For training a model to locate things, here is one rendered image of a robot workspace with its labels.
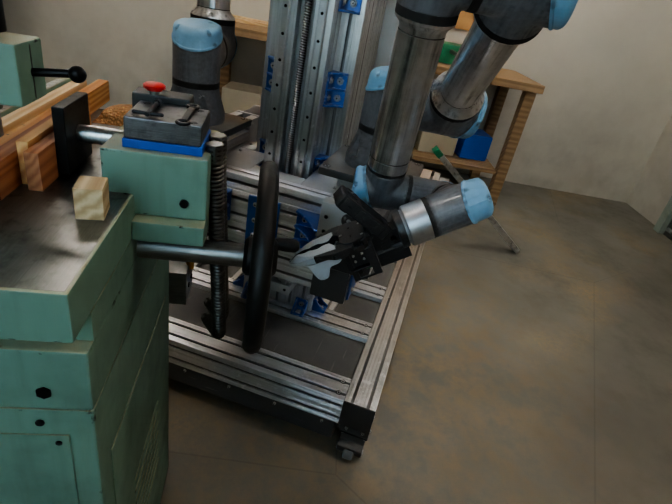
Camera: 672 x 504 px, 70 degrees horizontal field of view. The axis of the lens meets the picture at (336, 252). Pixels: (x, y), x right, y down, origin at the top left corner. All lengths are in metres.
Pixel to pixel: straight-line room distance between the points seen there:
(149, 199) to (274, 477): 0.96
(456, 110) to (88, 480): 0.91
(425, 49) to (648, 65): 3.72
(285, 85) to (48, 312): 0.91
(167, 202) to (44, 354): 0.24
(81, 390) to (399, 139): 0.60
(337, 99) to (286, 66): 0.15
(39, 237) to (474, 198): 0.62
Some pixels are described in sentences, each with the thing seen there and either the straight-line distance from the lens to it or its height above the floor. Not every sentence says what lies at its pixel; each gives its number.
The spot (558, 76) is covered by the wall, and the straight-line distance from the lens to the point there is 4.18.
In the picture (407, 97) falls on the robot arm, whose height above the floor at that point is 1.05.
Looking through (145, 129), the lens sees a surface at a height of 0.99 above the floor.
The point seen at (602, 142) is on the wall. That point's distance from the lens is 4.47.
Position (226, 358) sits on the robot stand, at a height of 0.23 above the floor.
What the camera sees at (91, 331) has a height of 0.81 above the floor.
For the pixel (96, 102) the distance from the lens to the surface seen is 1.05.
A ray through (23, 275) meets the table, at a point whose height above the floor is 0.90.
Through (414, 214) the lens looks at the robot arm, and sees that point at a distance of 0.82.
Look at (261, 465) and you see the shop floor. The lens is 1.47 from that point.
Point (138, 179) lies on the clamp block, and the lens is 0.68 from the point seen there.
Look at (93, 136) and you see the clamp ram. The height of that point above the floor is 0.95.
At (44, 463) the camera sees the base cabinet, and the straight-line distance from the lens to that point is 0.74.
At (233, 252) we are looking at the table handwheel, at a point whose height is 0.82.
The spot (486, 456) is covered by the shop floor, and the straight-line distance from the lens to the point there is 1.69.
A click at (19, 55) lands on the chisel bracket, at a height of 1.06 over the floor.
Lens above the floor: 1.19
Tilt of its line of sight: 29 degrees down
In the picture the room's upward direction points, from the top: 11 degrees clockwise
